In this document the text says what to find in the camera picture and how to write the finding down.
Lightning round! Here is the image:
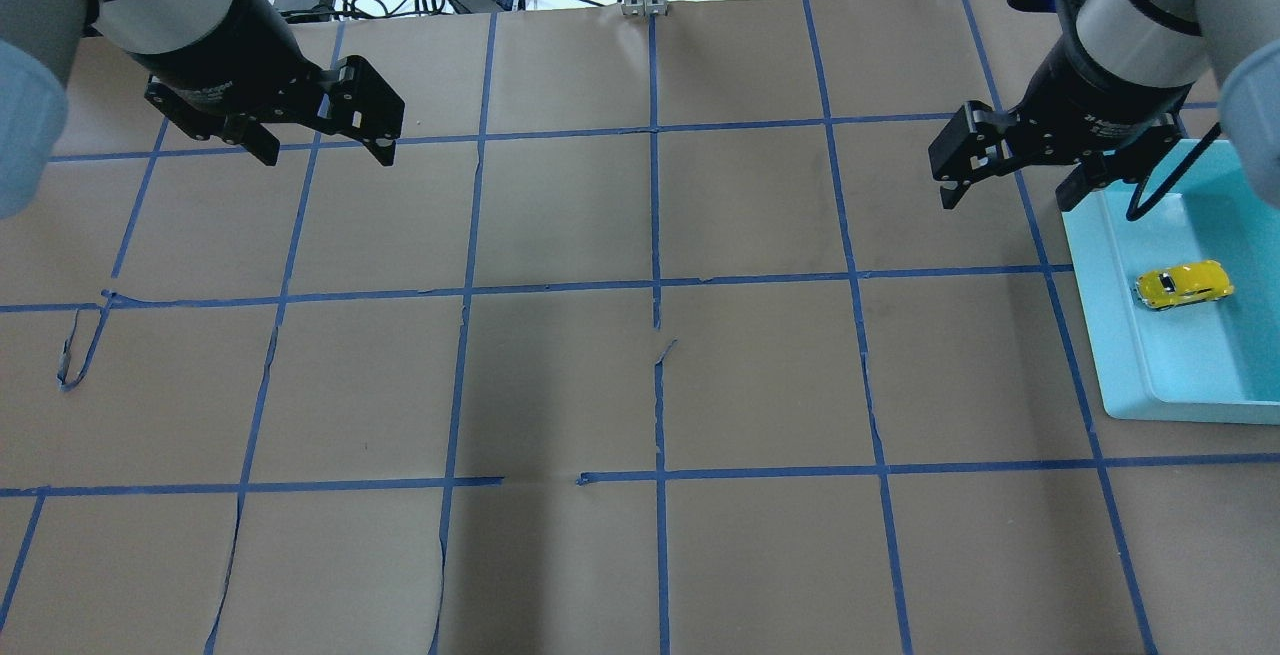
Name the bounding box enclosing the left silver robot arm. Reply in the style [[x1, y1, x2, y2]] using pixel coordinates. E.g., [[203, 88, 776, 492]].
[[1, 0, 404, 217]]

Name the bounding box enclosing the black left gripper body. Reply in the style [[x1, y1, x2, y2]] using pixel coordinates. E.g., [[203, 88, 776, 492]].
[[132, 0, 404, 148]]

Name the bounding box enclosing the turquoise plastic storage bin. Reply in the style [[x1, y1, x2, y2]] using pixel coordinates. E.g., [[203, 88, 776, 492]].
[[1062, 139, 1279, 423]]

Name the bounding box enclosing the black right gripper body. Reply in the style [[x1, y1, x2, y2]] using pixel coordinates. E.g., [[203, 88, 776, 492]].
[[928, 38, 1183, 185]]

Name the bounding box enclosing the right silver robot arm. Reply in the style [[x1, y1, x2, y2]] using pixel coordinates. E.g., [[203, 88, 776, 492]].
[[928, 0, 1279, 219]]

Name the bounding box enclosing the yellow beetle toy car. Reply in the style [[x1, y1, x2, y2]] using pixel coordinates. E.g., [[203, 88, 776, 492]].
[[1134, 258, 1235, 312]]

